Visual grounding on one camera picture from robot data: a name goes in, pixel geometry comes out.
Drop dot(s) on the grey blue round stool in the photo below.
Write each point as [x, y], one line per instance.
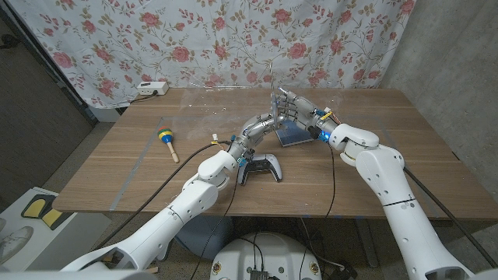
[202, 237]

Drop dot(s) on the white sneaker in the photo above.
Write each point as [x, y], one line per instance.
[13, 243]

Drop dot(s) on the black door frame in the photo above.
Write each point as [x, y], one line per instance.
[50, 74]

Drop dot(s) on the white black game controller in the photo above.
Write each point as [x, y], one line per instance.
[262, 167]

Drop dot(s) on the clear cling film sheet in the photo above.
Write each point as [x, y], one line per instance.
[218, 105]

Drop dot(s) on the blue notebook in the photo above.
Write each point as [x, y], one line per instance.
[293, 134]

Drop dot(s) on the colourful striped wooden maraca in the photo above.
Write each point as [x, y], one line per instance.
[167, 136]

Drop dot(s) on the white mat yellow footprints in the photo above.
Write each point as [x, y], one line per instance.
[37, 206]

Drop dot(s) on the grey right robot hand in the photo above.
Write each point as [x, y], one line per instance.
[305, 110]

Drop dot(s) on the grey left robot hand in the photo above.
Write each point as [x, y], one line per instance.
[257, 130]

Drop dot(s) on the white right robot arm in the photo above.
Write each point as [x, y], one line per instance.
[393, 198]

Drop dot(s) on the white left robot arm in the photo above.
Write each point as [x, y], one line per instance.
[163, 218]

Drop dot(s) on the grey table leg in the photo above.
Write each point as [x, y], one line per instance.
[365, 241]

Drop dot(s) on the white table leg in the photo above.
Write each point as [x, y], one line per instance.
[166, 249]

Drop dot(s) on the white power strip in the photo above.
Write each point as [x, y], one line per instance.
[152, 88]

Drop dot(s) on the black floor power adapter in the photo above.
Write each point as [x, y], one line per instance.
[344, 272]

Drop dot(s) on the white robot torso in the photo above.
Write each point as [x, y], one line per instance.
[272, 256]

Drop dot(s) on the floral print backdrop cloth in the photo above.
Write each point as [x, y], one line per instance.
[233, 39]

